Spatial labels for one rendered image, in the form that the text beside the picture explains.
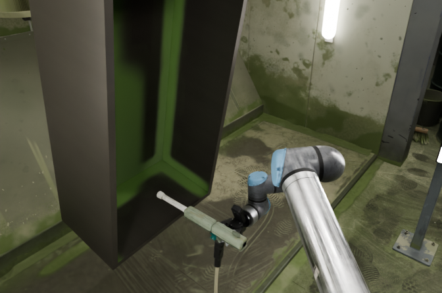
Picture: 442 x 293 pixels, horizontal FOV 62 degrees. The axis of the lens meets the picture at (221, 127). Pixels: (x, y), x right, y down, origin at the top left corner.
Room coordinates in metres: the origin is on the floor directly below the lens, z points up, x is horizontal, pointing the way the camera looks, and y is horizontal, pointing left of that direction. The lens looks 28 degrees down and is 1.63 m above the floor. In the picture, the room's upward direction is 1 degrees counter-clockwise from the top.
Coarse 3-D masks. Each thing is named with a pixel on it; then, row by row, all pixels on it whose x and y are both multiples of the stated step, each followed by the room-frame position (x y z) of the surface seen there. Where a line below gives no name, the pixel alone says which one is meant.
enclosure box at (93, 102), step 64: (64, 0) 0.97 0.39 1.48; (128, 0) 1.38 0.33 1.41; (192, 0) 1.51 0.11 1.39; (64, 64) 1.01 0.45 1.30; (128, 64) 1.41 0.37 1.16; (192, 64) 1.52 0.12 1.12; (64, 128) 1.07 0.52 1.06; (128, 128) 1.45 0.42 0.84; (192, 128) 1.53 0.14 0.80; (64, 192) 1.15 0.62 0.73; (128, 192) 1.41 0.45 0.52; (192, 192) 1.46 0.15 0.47; (128, 256) 1.06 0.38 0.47
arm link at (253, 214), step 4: (244, 208) 1.29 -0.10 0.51; (248, 208) 1.29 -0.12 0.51; (252, 208) 1.29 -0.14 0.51; (248, 212) 1.27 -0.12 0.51; (252, 212) 1.27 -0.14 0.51; (256, 212) 1.28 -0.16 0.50; (252, 216) 1.25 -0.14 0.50; (256, 216) 1.27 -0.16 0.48; (252, 220) 1.25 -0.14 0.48; (256, 220) 1.26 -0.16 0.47; (252, 224) 1.24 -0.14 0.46
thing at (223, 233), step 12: (180, 204) 1.26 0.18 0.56; (192, 216) 1.19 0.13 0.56; (204, 216) 1.18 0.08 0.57; (204, 228) 1.15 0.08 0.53; (216, 228) 1.11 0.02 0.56; (228, 228) 1.11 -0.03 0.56; (216, 240) 1.11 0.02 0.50; (228, 240) 1.06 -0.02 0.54; (240, 240) 1.04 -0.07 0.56; (216, 252) 1.10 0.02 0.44; (216, 264) 1.10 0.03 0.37
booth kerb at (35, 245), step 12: (240, 120) 2.89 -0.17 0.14; (228, 132) 2.76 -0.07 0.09; (48, 228) 1.54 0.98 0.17; (60, 228) 1.58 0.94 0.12; (36, 240) 1.48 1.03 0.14; (48, 240) 1.52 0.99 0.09; (12, 252) 1.38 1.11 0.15; (24, 252) 1.42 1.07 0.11; (36, 252) 1.46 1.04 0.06; (0, 264) 1.33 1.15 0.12; (12, 264) 1.37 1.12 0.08; (0, 276) 1.31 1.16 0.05
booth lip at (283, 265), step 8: (360, 176) 2.19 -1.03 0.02; (352, 184) 2.07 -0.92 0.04; (344, 192) 1.98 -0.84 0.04; (336, 200) 1.90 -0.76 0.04; (296, 248) 1.49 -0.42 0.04; (288, 256) 1.43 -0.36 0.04; (280, 264) 1.38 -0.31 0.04; (272, 272) 1.33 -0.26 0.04; (280, 272) 1.34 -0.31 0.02; (272, 280) 1.28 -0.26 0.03; (264, 288) 1.23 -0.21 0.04
